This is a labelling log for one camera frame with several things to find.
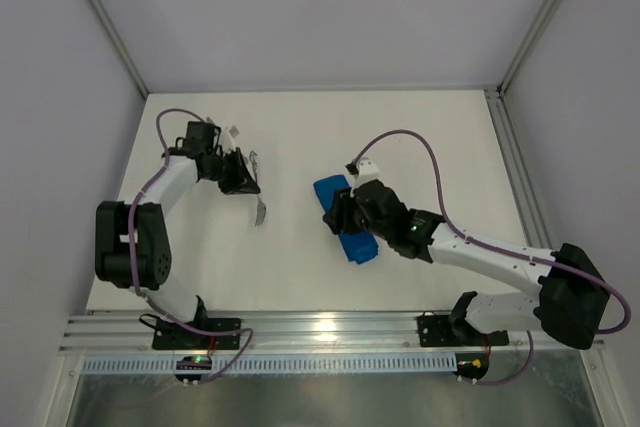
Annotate blue cloth napkin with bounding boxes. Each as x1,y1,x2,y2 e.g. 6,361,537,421
313,174,379,264

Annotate silver fork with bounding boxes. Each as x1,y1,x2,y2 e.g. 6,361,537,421
249,151,267,227

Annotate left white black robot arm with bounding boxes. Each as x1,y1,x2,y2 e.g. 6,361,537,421
95,120,261,336

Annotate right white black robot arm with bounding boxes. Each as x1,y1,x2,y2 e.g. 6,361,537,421
323,180,610,350

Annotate right black controller board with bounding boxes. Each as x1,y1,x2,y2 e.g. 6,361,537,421
453,356,490,384

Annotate black controller board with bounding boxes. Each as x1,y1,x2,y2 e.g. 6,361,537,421
173,355,212,383
453,356,490,384

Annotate left black controller board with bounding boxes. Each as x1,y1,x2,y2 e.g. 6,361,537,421
173,355,212,383

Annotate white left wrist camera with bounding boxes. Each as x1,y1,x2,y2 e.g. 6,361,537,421
219,126,239,153

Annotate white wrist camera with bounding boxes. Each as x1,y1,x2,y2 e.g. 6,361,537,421
347,157,380,189
219,126,239,153

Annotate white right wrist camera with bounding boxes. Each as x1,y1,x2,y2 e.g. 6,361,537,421
347,157,380,189

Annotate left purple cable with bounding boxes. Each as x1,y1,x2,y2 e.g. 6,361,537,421
127,109,255,392

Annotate purple cable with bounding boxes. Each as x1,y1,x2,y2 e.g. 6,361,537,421
127,109,255,392
345,129,632,387

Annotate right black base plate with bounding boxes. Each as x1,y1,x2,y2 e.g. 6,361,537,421
415,313,510,348

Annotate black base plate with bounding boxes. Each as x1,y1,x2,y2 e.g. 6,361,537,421
415,313,510,348
152,317,242,351

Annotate right side aluminium rail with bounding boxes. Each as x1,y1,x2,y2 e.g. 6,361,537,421
484,88,554,248

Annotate aluminium rail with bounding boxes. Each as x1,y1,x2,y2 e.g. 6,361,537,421
484,88,554,248
58,309,606,354

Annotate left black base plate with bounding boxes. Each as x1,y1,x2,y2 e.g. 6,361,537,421
152,317,242,351

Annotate aluminium front rail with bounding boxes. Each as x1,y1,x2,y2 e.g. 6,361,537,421
58,309,606,354

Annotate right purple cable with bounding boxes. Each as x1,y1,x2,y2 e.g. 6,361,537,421
345,129,632,387

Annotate left aluminium frame post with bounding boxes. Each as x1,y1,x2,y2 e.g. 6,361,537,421
84,0,150,100

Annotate aluminium frame post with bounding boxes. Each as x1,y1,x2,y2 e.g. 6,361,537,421
497,0,563,97
84,0,150,100

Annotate slotted grey cable duct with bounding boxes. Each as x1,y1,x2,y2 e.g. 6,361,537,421
81,353,456,375

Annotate right aluminium frame post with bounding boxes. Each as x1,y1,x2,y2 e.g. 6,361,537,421
497,0,563,97

